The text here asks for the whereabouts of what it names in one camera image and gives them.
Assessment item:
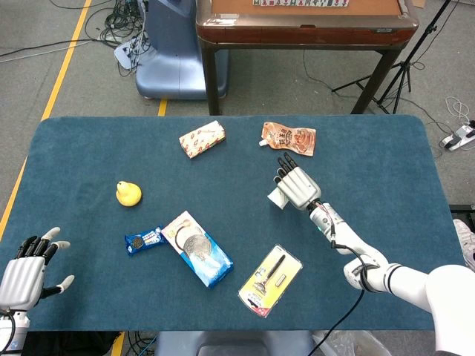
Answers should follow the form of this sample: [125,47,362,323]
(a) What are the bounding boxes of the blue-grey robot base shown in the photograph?
[134,0,230,101]

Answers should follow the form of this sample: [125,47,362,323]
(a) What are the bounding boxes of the yellow pear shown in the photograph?
[115,180,143,207]

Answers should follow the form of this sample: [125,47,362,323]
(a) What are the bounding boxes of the small blue Oreo pack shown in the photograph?
[123,225,167,257]

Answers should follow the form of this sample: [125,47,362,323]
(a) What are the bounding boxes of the row of mahjong tiles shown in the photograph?
[252,0,350,7]

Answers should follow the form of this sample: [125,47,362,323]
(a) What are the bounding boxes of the razor in yellow blister pack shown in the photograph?
[237,243,304,319]

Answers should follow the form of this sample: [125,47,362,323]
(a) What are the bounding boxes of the clear plastic bag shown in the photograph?
[312,329,392,356]

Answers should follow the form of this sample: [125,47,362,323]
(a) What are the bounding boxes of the blue felt table mat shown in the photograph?
[0,114,470,332]

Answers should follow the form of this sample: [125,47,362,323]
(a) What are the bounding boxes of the white sneaker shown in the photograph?
[452,218,475,272]

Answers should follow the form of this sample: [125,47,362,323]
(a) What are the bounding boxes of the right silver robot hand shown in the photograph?
[273,152,322,212]

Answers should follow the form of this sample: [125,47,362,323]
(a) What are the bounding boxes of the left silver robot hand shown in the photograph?
[0,226,76,312]

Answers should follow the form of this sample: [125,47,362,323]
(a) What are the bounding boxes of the brown mahjong table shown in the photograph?
[195,0,420,116]

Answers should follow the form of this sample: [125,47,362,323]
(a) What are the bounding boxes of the large blue Oreo box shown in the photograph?
[160,210,235,289]

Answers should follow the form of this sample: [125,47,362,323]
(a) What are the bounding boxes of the white paper cup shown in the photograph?
[266,186,291,211]

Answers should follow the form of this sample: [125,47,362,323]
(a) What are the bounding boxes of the white power strip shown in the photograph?
[439,120,475,151]

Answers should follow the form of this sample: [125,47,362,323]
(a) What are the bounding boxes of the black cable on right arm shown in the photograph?
[306,218,379,356]

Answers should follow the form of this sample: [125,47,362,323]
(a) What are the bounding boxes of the black tripod stand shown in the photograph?
[331,0,461,115]

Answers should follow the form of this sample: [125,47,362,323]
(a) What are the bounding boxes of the white red-patterned snack pack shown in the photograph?
[178,120,227,159]

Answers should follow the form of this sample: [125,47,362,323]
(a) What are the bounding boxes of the blue-grey robot torso base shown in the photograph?
[153,329,315,356]

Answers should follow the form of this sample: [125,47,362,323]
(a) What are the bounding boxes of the tangle of black cables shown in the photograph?
[47,0,154,77]

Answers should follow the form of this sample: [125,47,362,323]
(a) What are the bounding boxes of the orange spouted drink pouch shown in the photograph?
[258,122,317,158]

